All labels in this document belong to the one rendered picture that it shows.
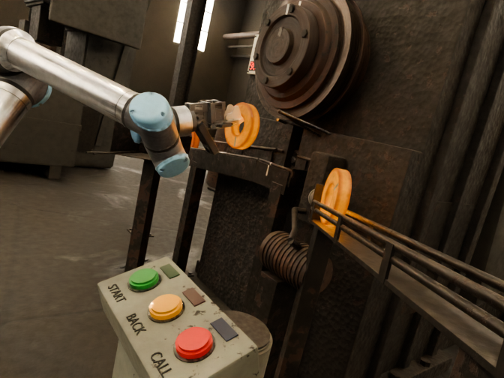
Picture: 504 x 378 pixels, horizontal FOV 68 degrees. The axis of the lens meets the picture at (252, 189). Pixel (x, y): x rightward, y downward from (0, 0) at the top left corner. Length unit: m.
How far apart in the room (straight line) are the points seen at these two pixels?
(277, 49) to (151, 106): 0.60
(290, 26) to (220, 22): 11.64
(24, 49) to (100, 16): 2.63
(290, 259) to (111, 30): 3.10
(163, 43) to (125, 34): 8.18
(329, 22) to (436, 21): 0.31
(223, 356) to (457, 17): 1.11
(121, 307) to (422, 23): 1.15
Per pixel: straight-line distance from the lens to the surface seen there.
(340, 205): 0.93
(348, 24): 1.30
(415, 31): 1.34
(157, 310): 0.48
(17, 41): 1.23
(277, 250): 1.13
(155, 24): 11.99
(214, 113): 1.16
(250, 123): 1.20
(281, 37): 1.36
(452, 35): 1.28
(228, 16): 13.15
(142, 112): 0.89
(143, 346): 0.46
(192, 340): 0.44
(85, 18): 3.75
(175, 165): 0.99
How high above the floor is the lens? 0.85
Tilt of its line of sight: 10 degrees down
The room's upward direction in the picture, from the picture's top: 13 degrees clockwise
